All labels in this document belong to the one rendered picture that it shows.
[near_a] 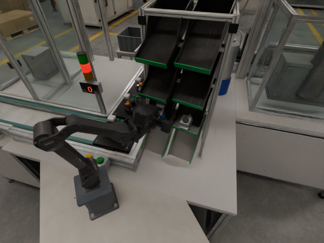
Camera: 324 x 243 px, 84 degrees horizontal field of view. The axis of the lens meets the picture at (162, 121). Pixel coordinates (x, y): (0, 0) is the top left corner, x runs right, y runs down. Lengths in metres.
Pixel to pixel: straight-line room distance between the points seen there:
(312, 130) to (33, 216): 2.48
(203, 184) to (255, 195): 1.16
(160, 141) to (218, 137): 0.48
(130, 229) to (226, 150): 0.74
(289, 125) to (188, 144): 0.89
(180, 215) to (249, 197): 1.25
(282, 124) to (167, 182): 0.98
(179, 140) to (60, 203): 0.71
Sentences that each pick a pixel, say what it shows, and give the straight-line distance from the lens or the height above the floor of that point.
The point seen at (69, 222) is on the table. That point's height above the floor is 0.86.
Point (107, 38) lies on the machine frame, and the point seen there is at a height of 1.11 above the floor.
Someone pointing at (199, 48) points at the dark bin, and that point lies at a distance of 0.72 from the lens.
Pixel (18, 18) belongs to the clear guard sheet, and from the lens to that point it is 1.31.
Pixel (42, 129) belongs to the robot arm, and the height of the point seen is 1.45.
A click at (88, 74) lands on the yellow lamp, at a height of 1.30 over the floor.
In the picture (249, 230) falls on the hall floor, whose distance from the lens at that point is 2.04.
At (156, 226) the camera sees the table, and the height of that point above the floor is 0.86.
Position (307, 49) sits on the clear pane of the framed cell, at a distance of 1.43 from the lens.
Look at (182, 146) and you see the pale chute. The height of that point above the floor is 1.04.
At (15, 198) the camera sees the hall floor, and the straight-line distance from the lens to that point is 2.46.
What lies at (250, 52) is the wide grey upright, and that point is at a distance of 1.89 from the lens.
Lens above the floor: 1.83
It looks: 45 degrees down
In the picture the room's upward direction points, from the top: straight up
